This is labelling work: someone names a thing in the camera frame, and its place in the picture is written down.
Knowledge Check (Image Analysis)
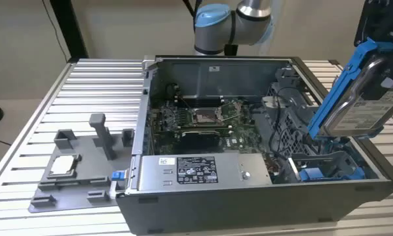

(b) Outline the hard disk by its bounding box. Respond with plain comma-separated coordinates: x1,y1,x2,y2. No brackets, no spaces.
306,38,393,141

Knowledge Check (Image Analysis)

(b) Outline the grey metal disk bay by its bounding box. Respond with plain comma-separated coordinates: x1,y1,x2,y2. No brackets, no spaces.
260,67,381,184

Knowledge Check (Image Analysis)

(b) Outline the green Dell motherboard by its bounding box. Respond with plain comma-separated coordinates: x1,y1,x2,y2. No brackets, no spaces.
149,98,273,158

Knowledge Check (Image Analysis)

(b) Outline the CPU socket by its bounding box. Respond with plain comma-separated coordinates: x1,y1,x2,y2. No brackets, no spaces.
192,107,222,124

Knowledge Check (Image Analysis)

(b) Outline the blue plastic bay part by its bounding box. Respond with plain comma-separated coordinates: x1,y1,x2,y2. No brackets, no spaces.
298,167,332,183

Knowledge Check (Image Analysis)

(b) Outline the thin metal locking lever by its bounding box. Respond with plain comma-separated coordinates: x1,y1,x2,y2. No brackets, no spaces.
177,95,194,109

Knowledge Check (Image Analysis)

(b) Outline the black graphics card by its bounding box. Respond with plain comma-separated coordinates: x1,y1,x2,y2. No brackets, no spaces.
178,130,222,152

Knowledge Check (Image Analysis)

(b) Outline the open grey PC case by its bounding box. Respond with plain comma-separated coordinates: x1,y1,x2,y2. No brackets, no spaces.
116,54,393,234

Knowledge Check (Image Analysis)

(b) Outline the silver power supply unit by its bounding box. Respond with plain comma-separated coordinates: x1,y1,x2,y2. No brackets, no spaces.
138,153,273,193

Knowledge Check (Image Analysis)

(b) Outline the black upright pole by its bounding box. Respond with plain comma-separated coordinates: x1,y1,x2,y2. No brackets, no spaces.
48,0,89,60

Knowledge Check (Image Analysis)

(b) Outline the silver CPU chip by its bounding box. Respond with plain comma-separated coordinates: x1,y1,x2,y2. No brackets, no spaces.
49,156,78,175

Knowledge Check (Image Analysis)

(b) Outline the grey plastic parts rack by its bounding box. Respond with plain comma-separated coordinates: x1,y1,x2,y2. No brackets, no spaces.
28,113,134,214

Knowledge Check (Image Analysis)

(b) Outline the metal socket cover frame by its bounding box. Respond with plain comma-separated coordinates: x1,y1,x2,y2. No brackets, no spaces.
217,101,242,118

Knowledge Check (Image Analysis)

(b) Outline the thick black cable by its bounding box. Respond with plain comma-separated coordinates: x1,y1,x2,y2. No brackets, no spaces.
269,87,314,160

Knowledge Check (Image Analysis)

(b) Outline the coloured power wire bundle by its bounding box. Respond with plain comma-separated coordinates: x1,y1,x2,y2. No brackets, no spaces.
264,156,290,178

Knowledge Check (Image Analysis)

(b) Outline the thin black wall cable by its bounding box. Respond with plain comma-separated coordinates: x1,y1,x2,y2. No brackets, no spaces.
41,0,69,62

